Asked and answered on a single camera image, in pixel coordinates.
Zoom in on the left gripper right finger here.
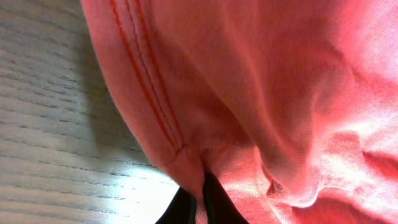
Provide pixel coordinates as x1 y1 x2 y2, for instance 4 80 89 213
202 172 248 224

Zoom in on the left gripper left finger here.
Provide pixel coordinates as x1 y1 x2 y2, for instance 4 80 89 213
155 187 197 224

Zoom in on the red t-shirt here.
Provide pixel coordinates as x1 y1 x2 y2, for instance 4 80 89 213
81 0 397 223

